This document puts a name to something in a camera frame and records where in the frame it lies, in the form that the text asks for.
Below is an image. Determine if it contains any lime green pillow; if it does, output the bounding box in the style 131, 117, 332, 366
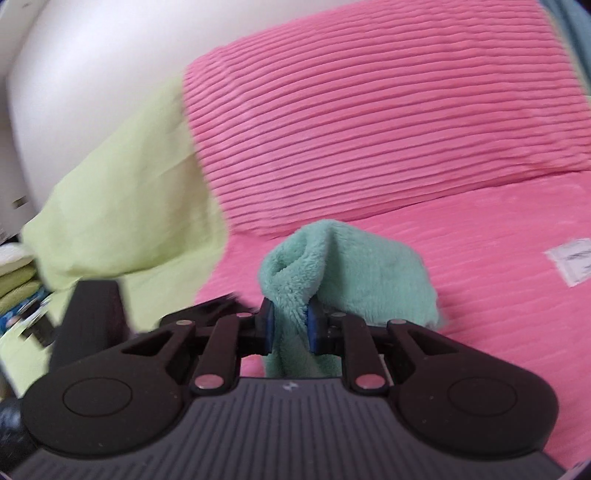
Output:
22, 78, 226, 292

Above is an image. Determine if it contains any pink plush bed blanket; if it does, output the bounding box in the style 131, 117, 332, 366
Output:
197, 172, 590, 465

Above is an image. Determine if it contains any stack of folded cushions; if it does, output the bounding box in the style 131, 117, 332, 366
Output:
1, 242, 48, 335

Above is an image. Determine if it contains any green fluffy cleaning cloth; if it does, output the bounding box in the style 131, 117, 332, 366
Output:
259, 220, 443, 378

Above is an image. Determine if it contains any white paper label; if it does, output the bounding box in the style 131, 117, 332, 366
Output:
545, 238, 591, 287

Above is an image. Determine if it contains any lime green bed sheet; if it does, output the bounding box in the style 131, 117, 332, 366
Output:
1, 246, 223, 397

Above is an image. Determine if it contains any pink ribbed pillow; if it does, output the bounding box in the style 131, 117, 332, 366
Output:
183, 1, 590, 236

